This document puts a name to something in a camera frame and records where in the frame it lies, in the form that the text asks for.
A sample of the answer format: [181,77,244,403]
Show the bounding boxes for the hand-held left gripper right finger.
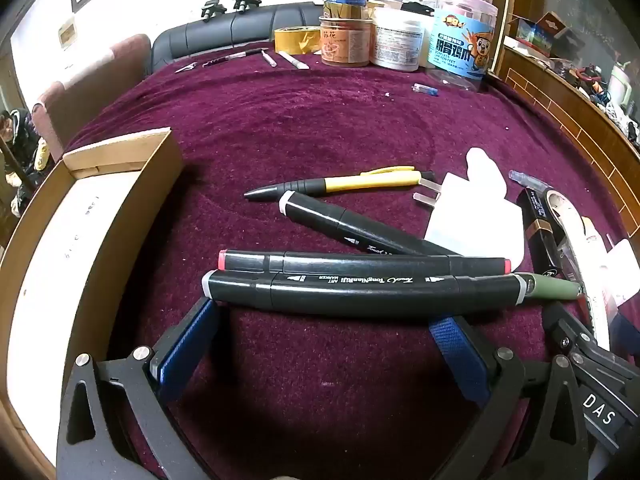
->
[429,315,592,480]

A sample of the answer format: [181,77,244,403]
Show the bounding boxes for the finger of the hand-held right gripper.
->
[542,302,603,363]
[609,312,640,361]

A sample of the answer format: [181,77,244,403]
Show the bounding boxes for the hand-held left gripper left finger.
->
[56,297,222,480]

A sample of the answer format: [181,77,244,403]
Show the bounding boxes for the white foam stick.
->
[565,215,620,356]

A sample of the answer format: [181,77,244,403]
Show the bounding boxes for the black marker grey caps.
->
[201,270,527,320]

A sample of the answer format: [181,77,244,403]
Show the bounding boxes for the white charger plug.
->
[412,170,526,273]

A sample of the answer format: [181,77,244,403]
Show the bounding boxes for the black marker red caps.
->
[218,249,512,277]

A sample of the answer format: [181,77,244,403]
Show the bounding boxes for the cardboard box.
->
[0,129,185,480]

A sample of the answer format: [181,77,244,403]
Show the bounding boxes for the black marker pale cap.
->
[278,190,458,257]

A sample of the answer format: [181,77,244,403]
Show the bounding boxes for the white paper piece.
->
[606,237,640,311]

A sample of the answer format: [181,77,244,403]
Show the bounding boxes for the black rectangular tube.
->
[516,187,568,282]

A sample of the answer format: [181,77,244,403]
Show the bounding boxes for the white tape roll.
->
[542,186,585,243]

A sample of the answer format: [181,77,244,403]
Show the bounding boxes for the clear plastic cap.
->
[508,169,541,192]

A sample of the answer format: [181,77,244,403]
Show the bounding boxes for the yellow and black pen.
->
[244,165,424,201]

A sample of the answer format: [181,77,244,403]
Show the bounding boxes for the wooden cabinet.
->
[492,0,640,241]

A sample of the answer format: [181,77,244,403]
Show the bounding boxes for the white kettle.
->
[606,61,635,107]

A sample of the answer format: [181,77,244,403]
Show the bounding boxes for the pink armchair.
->
[31,33,152,162]

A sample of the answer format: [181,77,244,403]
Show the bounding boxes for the black craft knife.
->
[201,48,271,67]

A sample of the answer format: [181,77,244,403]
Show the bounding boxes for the clear jar blue label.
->
[426,0,500,94]

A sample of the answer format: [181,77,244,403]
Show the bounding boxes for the white plastic tub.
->
[371,6,437,72]

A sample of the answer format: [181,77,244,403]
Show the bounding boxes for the black leather sofa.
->
[150,2,328,75]

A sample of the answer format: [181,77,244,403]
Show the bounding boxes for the orange label jar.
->
[318,15,375,67]

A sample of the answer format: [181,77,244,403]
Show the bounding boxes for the yellow tape roll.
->
[273,25,322,56]

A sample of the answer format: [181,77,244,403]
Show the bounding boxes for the red lid jar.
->
[324,0,367,19]

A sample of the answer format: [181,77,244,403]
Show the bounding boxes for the beige wall panel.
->
[56,15,77,51]

